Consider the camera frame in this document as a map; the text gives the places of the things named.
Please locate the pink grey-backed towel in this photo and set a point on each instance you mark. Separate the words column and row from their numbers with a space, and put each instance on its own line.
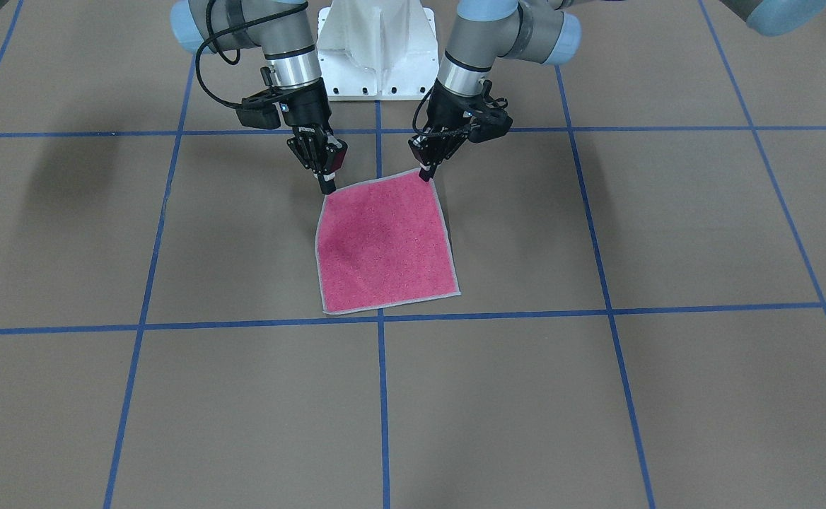
column 383, row 243

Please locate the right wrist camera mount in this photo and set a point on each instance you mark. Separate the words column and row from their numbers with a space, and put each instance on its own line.
column 260, row 110

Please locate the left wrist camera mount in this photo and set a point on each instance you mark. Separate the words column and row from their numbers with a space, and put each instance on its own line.
column 489, row 116

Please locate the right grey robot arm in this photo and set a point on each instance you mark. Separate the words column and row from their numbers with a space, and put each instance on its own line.
column 109, row 66

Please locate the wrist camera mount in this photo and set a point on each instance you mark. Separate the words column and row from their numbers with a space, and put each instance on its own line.
column 489, row 116
column 260, row 110

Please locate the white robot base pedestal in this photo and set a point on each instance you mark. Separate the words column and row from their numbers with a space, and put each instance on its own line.
column 377, row 50

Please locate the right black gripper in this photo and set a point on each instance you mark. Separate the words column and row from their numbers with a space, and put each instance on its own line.
column 308, row 112

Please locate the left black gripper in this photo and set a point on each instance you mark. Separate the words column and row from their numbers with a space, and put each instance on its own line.
column 447, row 113

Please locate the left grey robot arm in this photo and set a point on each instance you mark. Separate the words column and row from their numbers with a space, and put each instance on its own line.
column 484, row 31

